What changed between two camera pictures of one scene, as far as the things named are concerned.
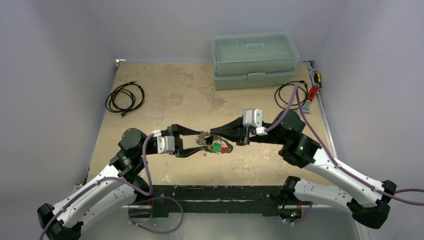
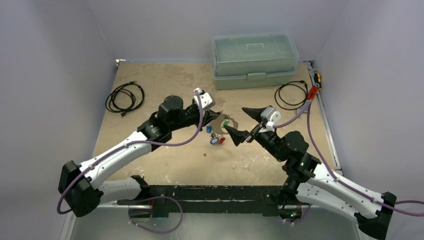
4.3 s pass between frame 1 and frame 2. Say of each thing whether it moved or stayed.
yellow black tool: stayed
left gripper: moved
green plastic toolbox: stayed
